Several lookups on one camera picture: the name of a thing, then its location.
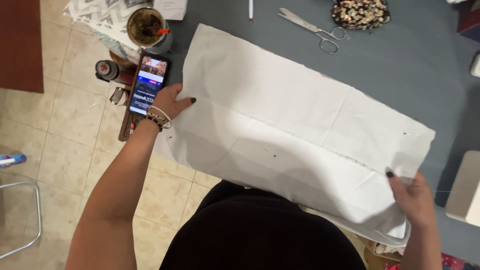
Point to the person's left hand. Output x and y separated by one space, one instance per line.
168 102

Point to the person's right hand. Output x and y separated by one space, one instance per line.
412 198

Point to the white fabric sheet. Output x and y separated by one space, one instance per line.
292 127

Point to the black smartphone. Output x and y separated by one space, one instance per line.
148 84

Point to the brown wooden stool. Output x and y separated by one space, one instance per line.
129 112

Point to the small tape roll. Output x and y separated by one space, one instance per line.
119 96

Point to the white sewing machine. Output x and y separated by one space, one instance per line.
465 187

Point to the dark red thermos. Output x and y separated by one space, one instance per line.
112 72

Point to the pink patterned fabric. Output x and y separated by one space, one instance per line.
455 262

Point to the mate cup with straw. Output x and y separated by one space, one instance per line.
147 28

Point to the white box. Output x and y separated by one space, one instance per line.
170 8

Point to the grey chevron cloth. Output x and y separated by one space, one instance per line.
103 20

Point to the white red pen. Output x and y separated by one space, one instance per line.
251 9

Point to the white plastic object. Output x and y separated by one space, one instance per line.
476 64

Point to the person's black clothing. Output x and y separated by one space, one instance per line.
258 232

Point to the brown wooden furniture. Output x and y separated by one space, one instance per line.
20 45

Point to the silver scissors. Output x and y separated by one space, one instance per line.
315 29

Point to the blue white bottle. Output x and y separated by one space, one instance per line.
12 160

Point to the dark red box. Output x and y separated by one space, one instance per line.
469 20

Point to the gold sequin fabric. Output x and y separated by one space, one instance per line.
360 14

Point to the metal chair frame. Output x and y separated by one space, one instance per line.
26 221

